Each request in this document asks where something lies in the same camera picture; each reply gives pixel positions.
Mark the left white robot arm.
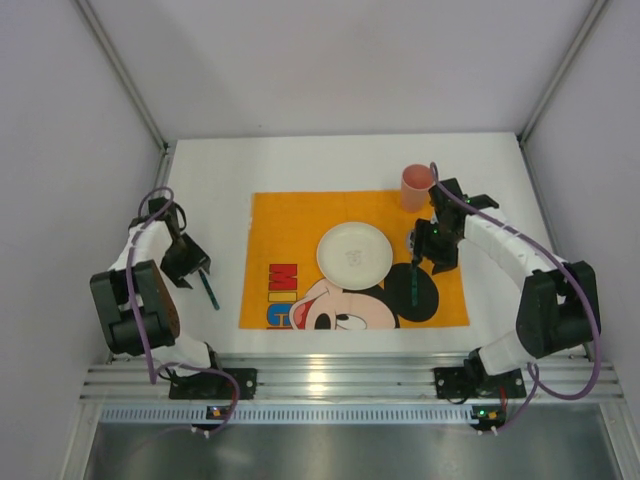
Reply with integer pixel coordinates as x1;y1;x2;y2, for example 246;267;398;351
89;197;218;381

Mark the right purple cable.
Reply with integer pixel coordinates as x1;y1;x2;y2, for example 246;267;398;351
429;160;604;434

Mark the aluminium mounting rail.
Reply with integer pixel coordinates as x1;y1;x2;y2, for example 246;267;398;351
79;349;625;404

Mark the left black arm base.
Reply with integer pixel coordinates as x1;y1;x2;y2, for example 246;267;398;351
158;367;258;400

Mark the left aluminium corner post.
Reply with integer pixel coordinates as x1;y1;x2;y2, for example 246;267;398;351
72;0;168;152

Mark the orange Mickey Mouse placemat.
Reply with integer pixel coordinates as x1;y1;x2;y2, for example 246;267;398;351
238;190;470;332

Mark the pink plastic cup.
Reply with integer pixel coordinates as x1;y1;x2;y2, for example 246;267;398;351
400;164;434;213

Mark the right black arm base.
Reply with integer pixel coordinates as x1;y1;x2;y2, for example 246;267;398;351
433;349;527;404

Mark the fork with green handle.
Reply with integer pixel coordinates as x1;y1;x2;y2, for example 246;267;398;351
198;269;220;311

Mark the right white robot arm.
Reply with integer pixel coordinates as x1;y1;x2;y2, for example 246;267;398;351
411;178;601;381

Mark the perforated metal cable tray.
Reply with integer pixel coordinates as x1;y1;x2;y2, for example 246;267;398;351
100;403;503;425

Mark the spoon with green handle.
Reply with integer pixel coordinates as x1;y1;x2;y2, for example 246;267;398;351
406;230;419;307

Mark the cream white plate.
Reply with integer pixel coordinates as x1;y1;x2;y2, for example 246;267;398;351
316;222;393;291

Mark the aluminium corner post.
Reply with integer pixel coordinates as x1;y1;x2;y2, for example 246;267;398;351
516;0;611;148
72;0;168;152

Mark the right aluminium corner post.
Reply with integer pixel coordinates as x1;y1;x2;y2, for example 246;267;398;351
516;0;611;148

